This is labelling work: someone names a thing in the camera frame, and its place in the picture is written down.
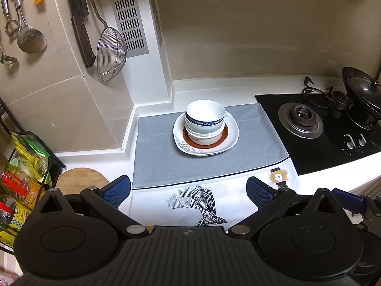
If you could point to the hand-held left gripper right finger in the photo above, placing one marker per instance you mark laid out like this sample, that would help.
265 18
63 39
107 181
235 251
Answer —
259 191

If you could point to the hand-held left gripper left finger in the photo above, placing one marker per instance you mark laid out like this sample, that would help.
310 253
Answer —
116 188

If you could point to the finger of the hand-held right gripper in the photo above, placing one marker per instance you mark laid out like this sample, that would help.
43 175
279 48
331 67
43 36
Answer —
349 199

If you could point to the white floral plate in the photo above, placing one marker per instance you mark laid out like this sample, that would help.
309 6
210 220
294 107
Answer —
208 155
231 131

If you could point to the brown round plate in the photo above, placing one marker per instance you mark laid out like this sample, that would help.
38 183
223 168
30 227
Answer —
223 135

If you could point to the beige bowl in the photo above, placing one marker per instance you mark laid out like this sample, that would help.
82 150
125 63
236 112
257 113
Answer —
205 140

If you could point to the light blue ceramic bowl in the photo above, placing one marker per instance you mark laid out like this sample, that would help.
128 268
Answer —
202 130

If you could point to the blue patterned white bowl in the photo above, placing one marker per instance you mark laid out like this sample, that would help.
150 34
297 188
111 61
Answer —
205 110

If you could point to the round orange tag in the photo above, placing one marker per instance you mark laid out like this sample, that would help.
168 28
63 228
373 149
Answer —
279 176

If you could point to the wooden cutting board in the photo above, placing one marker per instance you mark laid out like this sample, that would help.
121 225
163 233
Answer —
80 181

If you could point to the black gas stove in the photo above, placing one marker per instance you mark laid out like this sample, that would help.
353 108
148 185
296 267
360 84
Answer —
321 155

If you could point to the silver stove knob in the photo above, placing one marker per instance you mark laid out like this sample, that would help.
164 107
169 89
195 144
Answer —
351 142
362 140

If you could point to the grey and white printed mat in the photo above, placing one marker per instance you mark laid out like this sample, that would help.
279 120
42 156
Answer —
154 143

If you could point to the silver stove burner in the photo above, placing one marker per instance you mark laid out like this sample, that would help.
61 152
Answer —
300 120

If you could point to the green and yellow packet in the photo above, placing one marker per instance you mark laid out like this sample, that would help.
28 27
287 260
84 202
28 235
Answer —
29 155

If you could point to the yellow box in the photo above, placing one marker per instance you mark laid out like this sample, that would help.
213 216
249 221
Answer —
23 214

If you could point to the clear bottle with red label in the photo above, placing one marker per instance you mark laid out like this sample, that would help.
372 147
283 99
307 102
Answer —
15 184

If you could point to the black burner grate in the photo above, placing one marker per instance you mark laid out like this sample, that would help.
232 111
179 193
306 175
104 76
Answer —
321 96

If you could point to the black wok with glass lid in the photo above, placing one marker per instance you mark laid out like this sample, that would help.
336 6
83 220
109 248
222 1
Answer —
364 92

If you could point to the glass jar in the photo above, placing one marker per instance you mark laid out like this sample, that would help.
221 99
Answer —
6 213

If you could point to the metal mesh strainer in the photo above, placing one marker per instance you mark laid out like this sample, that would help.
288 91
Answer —
111 53

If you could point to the small steel spoon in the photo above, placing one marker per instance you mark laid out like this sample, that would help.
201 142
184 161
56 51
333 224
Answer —
7 60

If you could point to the silver vent grille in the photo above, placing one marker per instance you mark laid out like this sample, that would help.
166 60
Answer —
128 20

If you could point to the steel ladle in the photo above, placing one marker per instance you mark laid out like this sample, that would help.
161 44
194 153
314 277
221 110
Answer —
29 37

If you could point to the steel peeler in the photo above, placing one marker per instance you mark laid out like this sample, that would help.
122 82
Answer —
5 3

